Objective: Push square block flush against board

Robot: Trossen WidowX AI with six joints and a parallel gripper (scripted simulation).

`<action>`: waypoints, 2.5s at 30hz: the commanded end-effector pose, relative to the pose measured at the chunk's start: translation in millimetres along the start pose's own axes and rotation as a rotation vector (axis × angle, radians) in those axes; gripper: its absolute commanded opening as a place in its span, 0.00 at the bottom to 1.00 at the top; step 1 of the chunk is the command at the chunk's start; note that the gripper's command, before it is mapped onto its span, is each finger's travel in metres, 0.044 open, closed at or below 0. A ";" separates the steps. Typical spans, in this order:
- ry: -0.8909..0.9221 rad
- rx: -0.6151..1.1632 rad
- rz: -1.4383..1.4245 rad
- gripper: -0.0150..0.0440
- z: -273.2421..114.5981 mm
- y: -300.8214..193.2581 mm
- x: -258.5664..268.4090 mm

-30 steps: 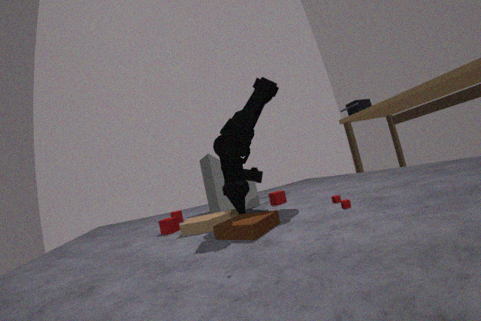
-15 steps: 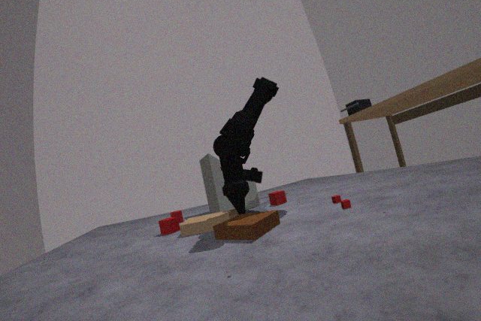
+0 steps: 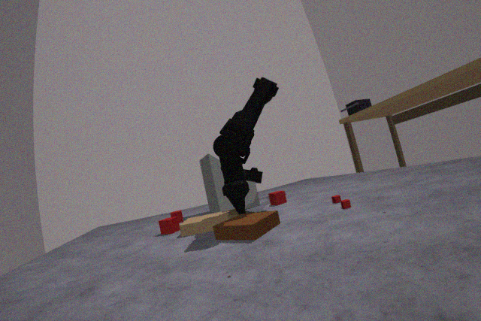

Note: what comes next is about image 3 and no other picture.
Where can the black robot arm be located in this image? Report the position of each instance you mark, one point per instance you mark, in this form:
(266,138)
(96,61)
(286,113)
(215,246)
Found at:
(236,135)

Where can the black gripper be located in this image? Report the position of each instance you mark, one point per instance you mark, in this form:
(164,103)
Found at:
(235,188)

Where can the brown square block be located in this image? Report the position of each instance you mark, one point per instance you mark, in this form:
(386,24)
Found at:
(249,226)

